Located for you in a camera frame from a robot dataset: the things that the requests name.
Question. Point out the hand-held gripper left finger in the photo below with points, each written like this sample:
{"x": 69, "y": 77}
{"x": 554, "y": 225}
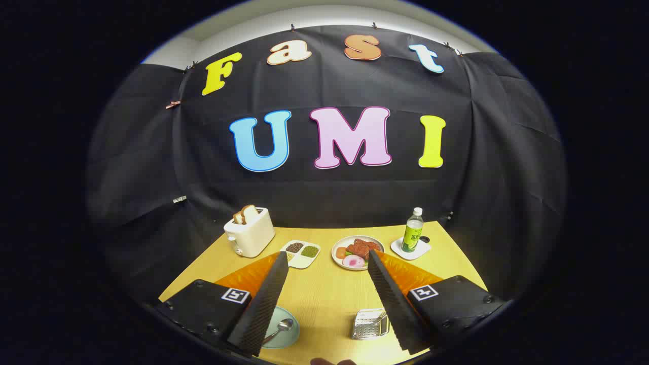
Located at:
{"x": 263, "y": 304}

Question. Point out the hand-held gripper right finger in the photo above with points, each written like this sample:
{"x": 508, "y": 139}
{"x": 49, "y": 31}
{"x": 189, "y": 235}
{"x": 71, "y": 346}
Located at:
{"x": 393, "y": 299}

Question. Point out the metal cutlery drainer rack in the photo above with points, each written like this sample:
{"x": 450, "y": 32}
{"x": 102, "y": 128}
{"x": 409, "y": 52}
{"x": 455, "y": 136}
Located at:
{"x": 365, "y": 327}

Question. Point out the mint green plate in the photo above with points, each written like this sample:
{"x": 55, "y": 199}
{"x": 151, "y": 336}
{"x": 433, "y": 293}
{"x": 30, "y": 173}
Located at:
{"x": 289, "y": 337}

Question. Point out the pink ham slice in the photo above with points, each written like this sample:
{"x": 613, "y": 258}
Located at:
{"x": 353, "y": 261}

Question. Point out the white square coaster tray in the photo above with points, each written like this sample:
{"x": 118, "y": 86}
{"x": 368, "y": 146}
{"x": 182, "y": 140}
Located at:
{"x": 421, "y": 251}

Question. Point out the white divided bean dish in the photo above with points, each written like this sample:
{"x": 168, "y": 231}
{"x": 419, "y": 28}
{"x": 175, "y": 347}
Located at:
{"x": 303, "y": 261}

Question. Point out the brown steak piece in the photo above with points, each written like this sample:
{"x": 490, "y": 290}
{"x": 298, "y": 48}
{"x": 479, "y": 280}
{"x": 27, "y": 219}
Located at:
{"x": 362, "y": 248}

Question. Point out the green label drink bottle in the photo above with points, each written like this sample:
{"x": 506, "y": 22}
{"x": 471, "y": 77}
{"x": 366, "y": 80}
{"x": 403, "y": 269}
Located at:
{"x": 412, "y": 238}

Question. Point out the white toaster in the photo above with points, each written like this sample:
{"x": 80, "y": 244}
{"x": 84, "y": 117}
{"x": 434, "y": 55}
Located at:
{"x": 253, "y": 235}

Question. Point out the orange carrot slice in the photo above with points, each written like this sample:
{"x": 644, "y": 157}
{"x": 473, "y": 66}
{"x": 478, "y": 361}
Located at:
{"x": 340, "y": 252}

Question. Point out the white round food plate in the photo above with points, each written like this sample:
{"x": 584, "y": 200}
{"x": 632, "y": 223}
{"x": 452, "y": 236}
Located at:
{"x": 345, "y": 242}

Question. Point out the toast bread slice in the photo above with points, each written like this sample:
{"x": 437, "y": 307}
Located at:
{"x": 249, "y": 213}
{"x": 238, "y": 218}

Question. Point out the silver backdrop clip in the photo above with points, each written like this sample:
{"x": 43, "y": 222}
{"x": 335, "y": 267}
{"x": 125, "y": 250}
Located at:
{"x": 179, "y": 199}

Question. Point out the copper backdrop clip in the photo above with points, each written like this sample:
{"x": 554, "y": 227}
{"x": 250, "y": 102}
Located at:
{"x": 173, "y": 104}

